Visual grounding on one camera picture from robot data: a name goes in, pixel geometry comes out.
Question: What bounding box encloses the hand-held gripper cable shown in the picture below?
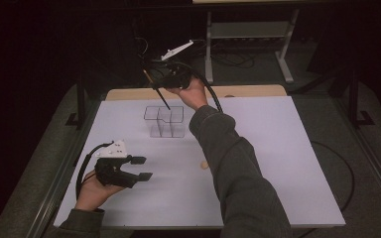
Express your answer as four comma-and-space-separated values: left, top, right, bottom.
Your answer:
74, 141, 115, 201
170, 60, 357, 214

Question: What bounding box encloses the person's right hand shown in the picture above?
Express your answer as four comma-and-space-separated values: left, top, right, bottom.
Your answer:
165, 77, 209, 112

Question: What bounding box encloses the left hand-held gripper cable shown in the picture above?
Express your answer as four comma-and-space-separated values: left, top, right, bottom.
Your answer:
74, 141, 115, 201

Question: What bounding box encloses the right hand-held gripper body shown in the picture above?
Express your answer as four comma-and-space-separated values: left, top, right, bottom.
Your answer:
152, 39, 194, 89

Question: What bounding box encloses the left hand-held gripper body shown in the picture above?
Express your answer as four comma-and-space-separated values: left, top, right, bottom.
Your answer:
93, 140, 140, 189

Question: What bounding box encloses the clear acrylic organizer box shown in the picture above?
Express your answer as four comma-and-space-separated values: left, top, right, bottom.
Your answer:
143, 105, 187, 139

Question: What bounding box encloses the aluminium rail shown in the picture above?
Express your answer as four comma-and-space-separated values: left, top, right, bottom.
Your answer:
333, 97, 381, 214
25, 100, 101, 238

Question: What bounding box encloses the thin makeup brush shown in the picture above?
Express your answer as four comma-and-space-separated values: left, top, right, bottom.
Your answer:
142, 68, 172, 111

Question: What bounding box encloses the black metal stand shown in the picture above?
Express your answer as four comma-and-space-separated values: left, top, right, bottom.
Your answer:
330, 63, 376, 129
64, 73, 87, 130

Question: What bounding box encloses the person's left hand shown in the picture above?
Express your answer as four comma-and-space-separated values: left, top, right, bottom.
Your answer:
74, 170, 127, 212

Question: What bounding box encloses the white metal desk frame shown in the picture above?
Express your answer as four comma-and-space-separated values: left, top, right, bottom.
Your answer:
191, 0, 345, 85

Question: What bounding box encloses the right hand-held gripper cable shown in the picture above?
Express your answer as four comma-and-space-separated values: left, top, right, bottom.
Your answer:
170, 60, 357, 214

